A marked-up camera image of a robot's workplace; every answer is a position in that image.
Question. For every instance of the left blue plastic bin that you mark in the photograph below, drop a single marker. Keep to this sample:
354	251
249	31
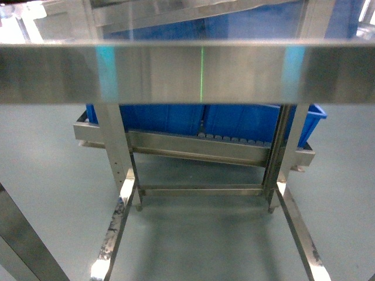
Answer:
166	118

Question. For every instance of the blue plastic bin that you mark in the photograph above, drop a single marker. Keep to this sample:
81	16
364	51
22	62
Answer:
254	122
166	118

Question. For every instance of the right blue plastic bin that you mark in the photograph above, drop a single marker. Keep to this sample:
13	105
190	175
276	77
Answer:
254	122

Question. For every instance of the stainless steel rack frame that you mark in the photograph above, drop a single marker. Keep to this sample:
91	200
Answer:
279	159

